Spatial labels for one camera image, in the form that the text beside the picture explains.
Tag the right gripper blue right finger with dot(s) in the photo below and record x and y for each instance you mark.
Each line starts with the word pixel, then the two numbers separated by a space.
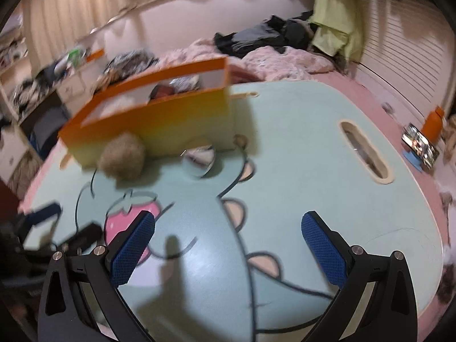
pixel 375 300

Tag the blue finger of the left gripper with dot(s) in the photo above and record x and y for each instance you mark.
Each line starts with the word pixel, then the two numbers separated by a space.
pixel 32 218
pixel 82 240

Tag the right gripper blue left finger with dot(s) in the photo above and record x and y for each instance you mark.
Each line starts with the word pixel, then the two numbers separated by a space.
pixel 64 313

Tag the brown fluffy pompom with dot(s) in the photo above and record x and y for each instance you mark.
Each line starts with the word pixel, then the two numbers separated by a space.
pixel 123 158

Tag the orange gradient cardboard box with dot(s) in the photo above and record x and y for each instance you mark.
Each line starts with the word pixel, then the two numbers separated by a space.
pixel 167 125

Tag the clear bubble wrap bundle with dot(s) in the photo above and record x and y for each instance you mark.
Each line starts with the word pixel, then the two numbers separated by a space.
pixel 185 84

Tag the dark red foil snack pack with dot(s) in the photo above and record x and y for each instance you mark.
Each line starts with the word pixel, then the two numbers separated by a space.
pixel 161 91

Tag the white shelf unit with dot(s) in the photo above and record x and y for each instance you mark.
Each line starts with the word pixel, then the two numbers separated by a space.
pixel 19 161

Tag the white desk with drawer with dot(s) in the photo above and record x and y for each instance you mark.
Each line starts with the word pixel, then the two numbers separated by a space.
pixel 71 89

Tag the mint green lap table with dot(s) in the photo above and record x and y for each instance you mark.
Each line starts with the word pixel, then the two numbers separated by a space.
pixel 228 261

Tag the smartphone on bed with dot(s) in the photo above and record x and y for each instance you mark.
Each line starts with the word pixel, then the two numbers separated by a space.
pixel 421 153

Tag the orange water bottle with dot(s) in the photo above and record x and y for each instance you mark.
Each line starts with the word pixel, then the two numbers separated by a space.
pixel 433 125

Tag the patterned grey clothes pile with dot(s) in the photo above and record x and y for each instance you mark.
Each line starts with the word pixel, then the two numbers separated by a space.
pixel 131 63

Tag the dark red cushion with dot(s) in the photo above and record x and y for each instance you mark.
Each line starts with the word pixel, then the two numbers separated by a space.
pixel 238 75

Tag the pink floral duvet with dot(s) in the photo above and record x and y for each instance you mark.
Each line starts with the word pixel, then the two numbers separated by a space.
pixel 264 62

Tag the pile of dark clothes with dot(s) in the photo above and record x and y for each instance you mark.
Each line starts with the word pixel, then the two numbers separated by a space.
pixel 297 33

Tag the lime green garment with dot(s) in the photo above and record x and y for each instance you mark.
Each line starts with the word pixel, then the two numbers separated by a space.
pixel 340 28

